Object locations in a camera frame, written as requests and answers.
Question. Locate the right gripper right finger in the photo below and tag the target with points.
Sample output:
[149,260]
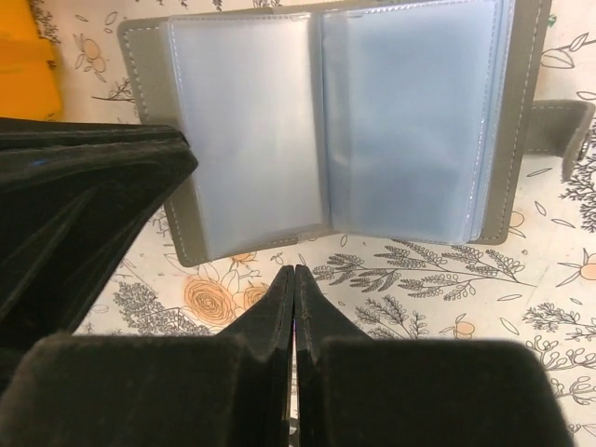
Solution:
[354,390]

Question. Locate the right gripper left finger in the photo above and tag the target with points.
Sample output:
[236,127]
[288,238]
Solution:
[229,389]

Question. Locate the yellow toy bin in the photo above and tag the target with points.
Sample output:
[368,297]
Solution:
[29,84]

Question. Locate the grey card holder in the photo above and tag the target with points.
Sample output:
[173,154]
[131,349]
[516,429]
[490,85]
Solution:
[390,119]

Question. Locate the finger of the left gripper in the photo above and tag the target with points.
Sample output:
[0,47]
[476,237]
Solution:
[74,197]

